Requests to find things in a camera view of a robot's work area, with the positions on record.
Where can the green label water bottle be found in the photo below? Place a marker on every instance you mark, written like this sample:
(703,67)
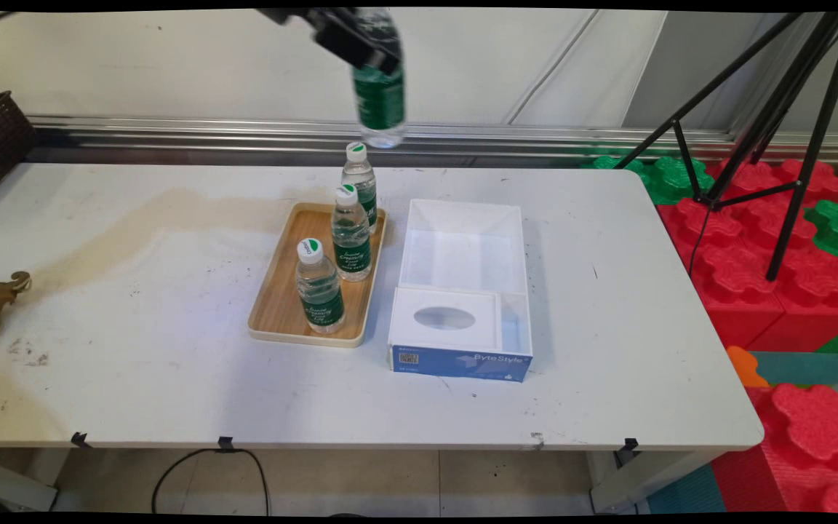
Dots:
(379,102)
(321,287)
(352,240)
(359,175)

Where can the white table leg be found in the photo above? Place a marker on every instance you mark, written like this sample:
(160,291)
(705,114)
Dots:
(630,484)

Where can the orange foam piece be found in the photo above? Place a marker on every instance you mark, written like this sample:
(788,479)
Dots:
(745,366)

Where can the large red foam block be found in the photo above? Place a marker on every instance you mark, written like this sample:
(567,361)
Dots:
(743,269)

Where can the black tripod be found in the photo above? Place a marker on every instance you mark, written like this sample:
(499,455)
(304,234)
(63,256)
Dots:
(790,109)

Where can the teal foam floor mat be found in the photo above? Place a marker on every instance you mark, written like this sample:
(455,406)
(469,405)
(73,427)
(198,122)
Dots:
(812,367)

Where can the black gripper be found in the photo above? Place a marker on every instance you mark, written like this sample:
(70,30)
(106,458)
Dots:
(288,14)

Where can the wooden tray with cream rim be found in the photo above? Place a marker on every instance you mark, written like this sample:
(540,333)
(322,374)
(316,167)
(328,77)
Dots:
(281,291)

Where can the white open box blue front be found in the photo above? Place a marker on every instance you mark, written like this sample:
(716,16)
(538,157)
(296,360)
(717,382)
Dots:
(463,247)

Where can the dark woven basket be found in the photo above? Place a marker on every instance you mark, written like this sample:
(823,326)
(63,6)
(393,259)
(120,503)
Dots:
(1,149)

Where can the black table edge clip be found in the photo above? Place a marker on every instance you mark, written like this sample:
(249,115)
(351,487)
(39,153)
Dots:
(225,443)
(630,445)
(80,439)

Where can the silver metal wall rail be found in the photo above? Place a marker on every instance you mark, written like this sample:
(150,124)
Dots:
(244,135)

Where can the blue white tissue box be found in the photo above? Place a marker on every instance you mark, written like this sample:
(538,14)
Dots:
(448,319)

